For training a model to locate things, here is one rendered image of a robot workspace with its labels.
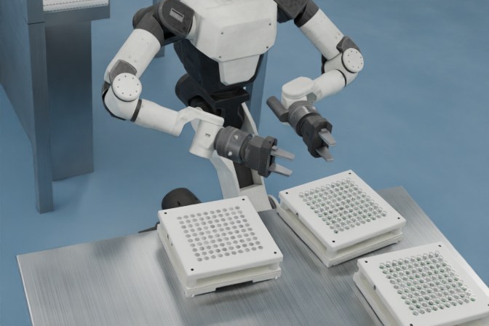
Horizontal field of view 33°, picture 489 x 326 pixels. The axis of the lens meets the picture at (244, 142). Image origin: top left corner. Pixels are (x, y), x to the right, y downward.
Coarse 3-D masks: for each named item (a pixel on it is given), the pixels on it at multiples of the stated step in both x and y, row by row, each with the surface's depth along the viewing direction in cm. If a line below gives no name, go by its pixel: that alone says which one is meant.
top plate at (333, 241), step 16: (336, 176) 227; (352, 176) 228; (288, 192) 219; (368, 192) 222; (304, 208) 214; (384, 208) 217; (320, 224) 209; (368, 224) 211; (384, 224) 212; (400, 224) 213; (320, 240) 207; (336, 240) 205; (352, 240) 206
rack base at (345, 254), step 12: (288, 216) 218; (300, 228) 214; (312, 240) 211; (372, 240) 213; (384, 240) 214; (396, 240) 217; (324, 252) 208; (348, 252) 208; (360, 252) 210; (336, 264) 208
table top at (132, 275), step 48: (384, 192) 235; (144, 240) 209; (288, 240) 214; (432, 240) 219; (48, 288) 192; (96, 288) 194; (144, 288) 195; (240, 288) 198; (288, 288) 199; (336, 288) 201
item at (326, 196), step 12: (324, 192) 220; (336, 192) 220; (348, 192) 220; (324, 204) 216; (336, 204) 216; (348, 204) 217; (360, 204) 216; (336, 216) 212; (348, 216) 213; (360, 216) 213
